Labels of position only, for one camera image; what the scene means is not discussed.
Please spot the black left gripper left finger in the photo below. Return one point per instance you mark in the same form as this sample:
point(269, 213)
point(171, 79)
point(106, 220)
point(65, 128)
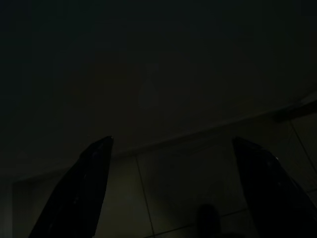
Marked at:
point(81, 188)

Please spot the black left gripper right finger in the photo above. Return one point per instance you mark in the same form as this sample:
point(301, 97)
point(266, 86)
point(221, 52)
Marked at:
point(270, 198)

